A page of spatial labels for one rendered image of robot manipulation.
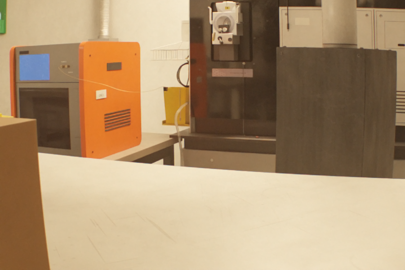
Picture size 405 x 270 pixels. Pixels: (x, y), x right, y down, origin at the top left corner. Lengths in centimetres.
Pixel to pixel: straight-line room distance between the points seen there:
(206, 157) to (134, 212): 157
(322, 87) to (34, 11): 325
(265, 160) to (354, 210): 150
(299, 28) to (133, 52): 67
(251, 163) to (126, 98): 56
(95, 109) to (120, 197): 118
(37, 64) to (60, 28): 210
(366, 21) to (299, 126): 92
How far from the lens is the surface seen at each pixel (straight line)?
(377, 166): 129
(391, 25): 207
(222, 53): 212
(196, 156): 219
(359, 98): 116
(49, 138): 191
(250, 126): 220
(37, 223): 22
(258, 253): 49
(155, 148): 216
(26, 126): 21
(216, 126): 225
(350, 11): 128
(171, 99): 230
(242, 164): 213
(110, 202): 66
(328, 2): 128
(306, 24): 210
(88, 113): 181
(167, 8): 354
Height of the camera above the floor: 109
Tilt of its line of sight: 7 degrees down
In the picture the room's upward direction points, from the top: straight up
